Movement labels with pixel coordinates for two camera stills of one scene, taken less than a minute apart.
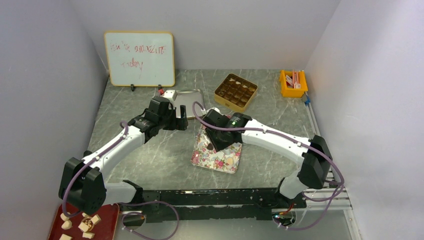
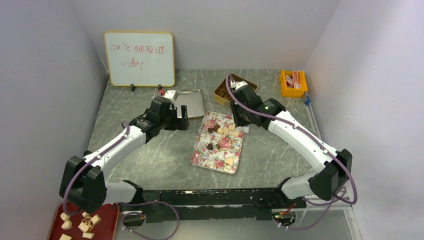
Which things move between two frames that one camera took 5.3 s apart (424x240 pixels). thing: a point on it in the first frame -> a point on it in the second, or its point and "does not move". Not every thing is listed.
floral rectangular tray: (226, 160) does not move
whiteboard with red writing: (141, 58) does not move
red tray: (103, 225) does not move
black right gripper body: (218, 141) -> (242, 91)
